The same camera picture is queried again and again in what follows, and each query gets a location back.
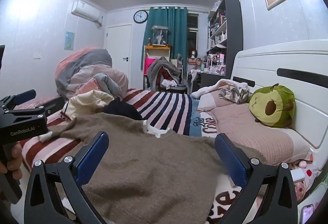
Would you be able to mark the white light switch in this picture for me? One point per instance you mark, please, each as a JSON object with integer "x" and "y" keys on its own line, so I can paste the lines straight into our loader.
{"x": 37, "y": 56}

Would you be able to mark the mannequin head with wig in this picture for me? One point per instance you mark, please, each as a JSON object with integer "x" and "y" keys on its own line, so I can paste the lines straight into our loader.
{"x": 192, "y": 52}

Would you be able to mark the white air conditioner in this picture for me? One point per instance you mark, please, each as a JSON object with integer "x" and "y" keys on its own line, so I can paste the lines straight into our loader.
{"x": 84, "y": 12}

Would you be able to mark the dark bookshelf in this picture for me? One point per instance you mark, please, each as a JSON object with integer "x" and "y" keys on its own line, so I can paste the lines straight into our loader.
{"x": 234, "y": 34}

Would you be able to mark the window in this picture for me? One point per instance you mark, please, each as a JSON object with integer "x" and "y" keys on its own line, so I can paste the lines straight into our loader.
{"x": 192, "y": 34}

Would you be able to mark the cream garment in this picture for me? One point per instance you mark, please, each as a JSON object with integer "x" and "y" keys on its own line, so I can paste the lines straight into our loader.
{"x": 87, "y": 102}

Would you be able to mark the glass display case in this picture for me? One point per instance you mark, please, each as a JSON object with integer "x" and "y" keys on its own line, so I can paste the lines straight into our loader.
{"x": 161, "y": 35}

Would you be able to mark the white fluffy blanket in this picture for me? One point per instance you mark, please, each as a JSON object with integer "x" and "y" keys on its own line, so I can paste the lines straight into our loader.
{"x": 207, "y": 90}

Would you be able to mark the white door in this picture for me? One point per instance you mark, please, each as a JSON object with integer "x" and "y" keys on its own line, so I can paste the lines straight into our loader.
{"x": 117, "y": 60}

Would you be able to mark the green avocado plush toy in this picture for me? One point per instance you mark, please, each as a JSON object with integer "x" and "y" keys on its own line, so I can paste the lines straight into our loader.
{"x": 271, "y": 106}

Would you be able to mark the black wall clock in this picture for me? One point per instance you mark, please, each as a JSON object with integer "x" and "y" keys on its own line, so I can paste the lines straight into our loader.
{"x": 140, "y": 16}

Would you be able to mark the black garment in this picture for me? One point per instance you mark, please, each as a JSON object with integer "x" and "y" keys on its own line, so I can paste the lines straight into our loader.
{"x": 120, "y": 110}

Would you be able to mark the smartphone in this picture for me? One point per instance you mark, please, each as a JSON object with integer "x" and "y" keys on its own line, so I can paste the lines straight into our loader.
{"x": 307, "y": 213}

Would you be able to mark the teal curtain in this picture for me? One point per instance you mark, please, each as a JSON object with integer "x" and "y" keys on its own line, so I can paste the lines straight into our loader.
{"x": 176, "y": 31}

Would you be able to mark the chair with grey clothes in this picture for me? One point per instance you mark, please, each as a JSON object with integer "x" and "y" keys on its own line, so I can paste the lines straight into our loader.
{"x": 164, "y": 67}

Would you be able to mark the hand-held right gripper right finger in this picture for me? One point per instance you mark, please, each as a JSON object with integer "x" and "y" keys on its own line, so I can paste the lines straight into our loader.
{"x": 230, "y": 160}

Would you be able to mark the white bed headboard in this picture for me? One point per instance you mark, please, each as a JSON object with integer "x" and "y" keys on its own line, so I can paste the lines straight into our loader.
{"x": 302, "y": 65}

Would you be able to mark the yellow shelf unit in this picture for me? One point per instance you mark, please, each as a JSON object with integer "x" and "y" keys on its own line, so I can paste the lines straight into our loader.
{"x": 157, "y": 47}

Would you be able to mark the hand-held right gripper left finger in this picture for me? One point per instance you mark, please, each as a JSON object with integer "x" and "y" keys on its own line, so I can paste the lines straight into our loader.
{"x": 92, "y": 160}

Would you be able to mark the floral cloth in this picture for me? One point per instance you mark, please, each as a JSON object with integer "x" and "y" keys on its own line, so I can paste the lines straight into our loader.
{"x": 235, "y": 93}

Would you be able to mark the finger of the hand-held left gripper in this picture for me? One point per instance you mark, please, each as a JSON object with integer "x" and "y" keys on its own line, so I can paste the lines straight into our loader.
{"x": 25, "y": 96}
{"x": 53, "y": 107}

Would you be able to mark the pink plush toy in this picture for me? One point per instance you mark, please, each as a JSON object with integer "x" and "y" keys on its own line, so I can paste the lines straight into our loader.
{"x": 310, "y": 177}

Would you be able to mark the pink grey duvet pile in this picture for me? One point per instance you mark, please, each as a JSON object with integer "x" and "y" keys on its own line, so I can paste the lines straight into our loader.
{"x": 84, "y": 67}

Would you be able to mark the person's left hand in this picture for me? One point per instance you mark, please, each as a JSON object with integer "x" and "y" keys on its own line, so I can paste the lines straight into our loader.
{"x": 11, "y": 156}

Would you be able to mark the small wall poster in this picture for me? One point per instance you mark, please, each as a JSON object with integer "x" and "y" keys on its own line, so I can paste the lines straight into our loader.
{"x": 69, "y": 40}

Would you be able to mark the brown knitted sweater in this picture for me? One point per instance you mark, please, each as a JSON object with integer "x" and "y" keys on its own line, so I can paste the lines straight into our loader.
{"x": 153, "y": 162}

